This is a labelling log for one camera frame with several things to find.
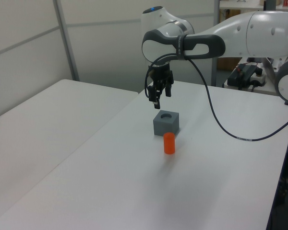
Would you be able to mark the white side table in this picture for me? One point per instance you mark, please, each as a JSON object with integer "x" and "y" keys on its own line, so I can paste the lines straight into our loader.
{"x": 266, "y": 89}

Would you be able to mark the grey block with round hole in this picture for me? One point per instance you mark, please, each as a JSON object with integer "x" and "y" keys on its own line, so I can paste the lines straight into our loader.
{"x": 164, "y": 125}

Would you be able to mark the black power supply box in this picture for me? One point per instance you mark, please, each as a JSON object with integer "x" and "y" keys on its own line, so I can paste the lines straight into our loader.
{"x": 240, "y": 76}

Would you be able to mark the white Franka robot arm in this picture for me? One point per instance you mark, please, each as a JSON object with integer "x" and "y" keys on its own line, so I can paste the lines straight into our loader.
{"x": 259, "y": 31}

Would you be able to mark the grey partition post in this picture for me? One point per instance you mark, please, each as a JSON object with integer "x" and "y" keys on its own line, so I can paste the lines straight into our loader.
{"x": 214, "y": 72}

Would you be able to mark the white socket block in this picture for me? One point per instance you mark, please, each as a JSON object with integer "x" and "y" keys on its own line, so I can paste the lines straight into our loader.
{"x": 259, "y": 79}

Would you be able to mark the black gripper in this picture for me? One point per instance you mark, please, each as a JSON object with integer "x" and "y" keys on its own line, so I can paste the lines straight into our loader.
{"x": 162, "y": 75}

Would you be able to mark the orange cylinder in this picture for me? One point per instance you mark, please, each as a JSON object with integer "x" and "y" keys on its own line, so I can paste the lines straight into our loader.
{"x": 169, "y": 143}

